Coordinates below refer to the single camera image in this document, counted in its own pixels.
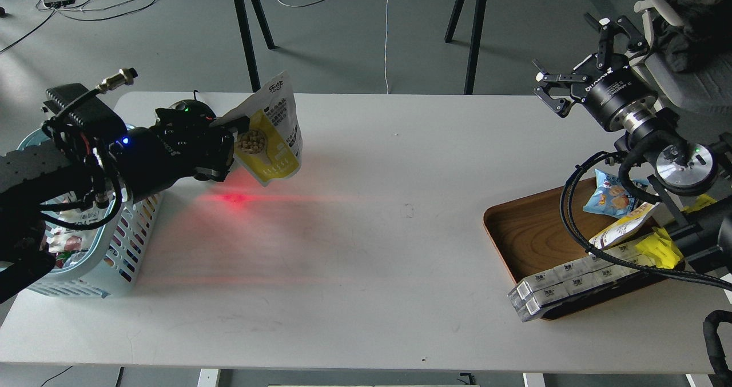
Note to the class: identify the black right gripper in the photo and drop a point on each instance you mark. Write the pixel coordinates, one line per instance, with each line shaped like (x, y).
(619, 93)

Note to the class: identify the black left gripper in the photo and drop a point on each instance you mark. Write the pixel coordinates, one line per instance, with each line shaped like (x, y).
(179, 145)

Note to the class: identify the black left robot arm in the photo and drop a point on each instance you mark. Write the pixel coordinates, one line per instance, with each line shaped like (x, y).
(76, 179)

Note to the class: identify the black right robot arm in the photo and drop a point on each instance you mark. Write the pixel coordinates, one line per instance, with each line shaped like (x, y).
(654, 161)

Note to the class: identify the blue snack bag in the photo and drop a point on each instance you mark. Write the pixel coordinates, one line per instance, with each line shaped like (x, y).
(610, 198)

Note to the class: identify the light blue plastic basket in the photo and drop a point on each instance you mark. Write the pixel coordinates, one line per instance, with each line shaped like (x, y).
(113, 262)

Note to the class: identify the bright yellow snack packet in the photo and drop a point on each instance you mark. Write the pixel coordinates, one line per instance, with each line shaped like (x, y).
(660, 249)

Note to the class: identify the snack packets in basket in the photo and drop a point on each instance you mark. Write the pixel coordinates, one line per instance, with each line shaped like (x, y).
(69, 246)

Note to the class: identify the upper white snack box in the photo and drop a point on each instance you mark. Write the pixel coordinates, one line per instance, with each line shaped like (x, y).
(572, 270)

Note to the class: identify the white snack box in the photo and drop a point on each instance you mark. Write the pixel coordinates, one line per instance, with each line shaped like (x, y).
(572, 270)
(535, 309)

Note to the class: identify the lower white snack box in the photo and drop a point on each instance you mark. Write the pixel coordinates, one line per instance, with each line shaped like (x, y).
(535, 309)

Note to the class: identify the black barcode scanner red window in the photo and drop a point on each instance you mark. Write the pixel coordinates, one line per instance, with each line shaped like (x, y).
(195, 106)

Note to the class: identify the white office chair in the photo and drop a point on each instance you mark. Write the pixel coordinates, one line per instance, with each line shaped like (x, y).
(706, 91)

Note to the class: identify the dark clothing on chair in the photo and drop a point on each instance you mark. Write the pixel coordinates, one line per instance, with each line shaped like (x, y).
(704, 34)

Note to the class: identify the brown wooden tray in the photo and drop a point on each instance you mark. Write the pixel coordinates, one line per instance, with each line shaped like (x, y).
(530, 238)

